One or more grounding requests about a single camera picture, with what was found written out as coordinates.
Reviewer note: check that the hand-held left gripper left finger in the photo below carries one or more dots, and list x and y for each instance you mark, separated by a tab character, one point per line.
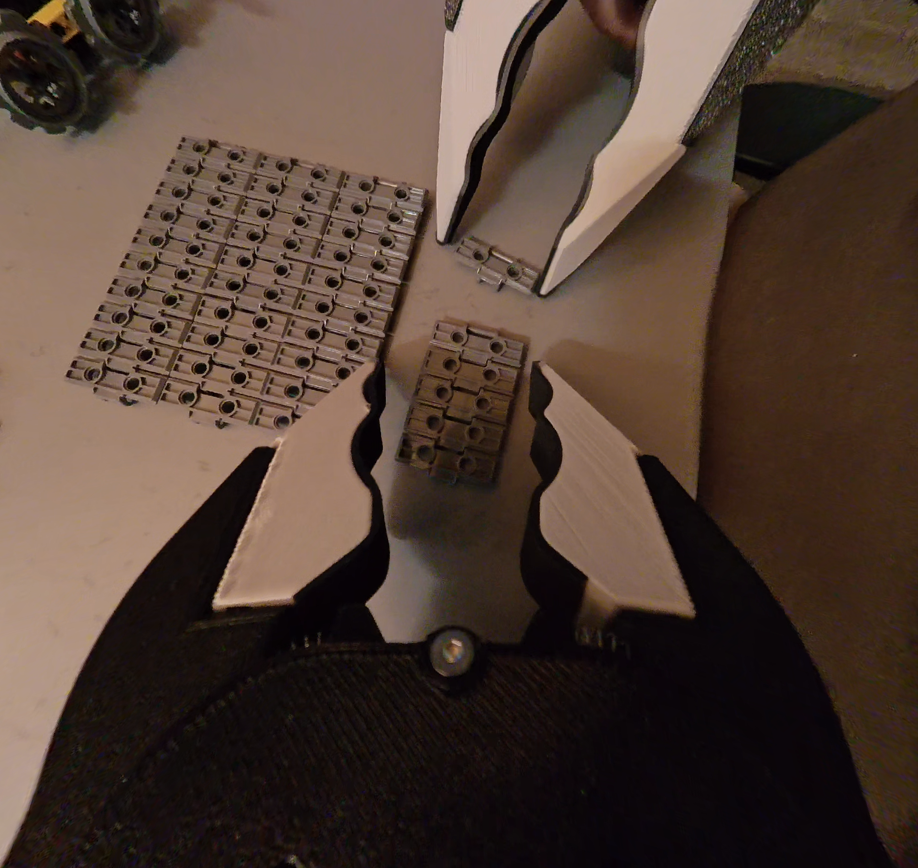
308	517

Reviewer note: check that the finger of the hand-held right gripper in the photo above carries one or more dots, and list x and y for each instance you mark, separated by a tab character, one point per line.
681	79
480	58

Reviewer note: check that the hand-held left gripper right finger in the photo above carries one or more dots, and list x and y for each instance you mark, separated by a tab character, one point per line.
617	531

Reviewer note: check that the person's right hand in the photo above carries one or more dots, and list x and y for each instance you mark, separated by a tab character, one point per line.
609	7

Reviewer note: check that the black mesh chair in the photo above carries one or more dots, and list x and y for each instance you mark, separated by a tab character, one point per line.
803	129

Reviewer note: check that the mat of joined track links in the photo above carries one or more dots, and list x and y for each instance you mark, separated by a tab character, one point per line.
251	273

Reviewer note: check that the yellow black toy vehicle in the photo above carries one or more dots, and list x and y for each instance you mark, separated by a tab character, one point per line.
107	15

